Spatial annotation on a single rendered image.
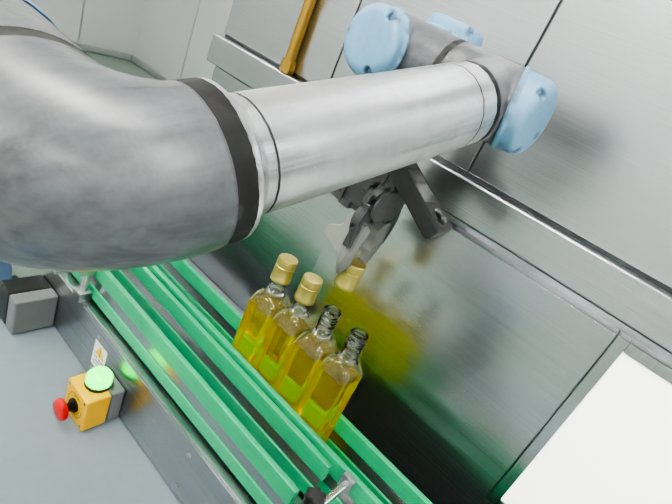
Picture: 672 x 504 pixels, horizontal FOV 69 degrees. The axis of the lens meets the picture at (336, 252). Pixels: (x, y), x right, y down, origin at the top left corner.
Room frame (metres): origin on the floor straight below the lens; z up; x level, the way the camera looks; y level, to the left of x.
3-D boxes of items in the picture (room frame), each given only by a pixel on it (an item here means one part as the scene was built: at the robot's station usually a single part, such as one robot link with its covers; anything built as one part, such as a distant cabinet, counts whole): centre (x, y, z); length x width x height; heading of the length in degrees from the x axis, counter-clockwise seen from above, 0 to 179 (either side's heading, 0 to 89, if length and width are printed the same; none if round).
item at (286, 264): (0.72, 0.07, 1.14); 0.04 x 0.04 x 0.04
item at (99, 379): (0.63, 0.29, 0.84); 0.04 x 0.04 x 0.03
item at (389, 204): (0.68, -0.01, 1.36); 0.09 x 0.08 x 0.12; 58
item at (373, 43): (0.58, 0.02, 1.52); 0.11 x 0.11 x 0.08; 58
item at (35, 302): (0.77, 0.53, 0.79); 0.08 x 0.08 x 0.08; 60
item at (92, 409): (0.63, 0.29, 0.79); 0.07 x 0.07 x 0.07; 60
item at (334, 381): (0.63, -0.08, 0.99); 0.06 x 0.06 x 0.21; 59
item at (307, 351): (0.66, -0.03, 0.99); 0.06 x 0.06 x 0.21; 61
